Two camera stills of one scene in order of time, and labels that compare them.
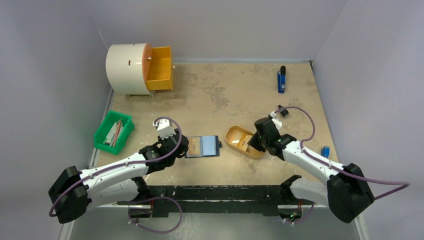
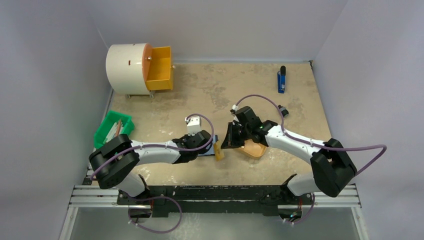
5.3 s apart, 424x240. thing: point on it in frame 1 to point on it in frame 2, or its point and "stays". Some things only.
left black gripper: (162, 141) to (187, 137)
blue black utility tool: (281, 77) stays
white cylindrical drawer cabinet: (128, 66) stays
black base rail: (217, 200) stays
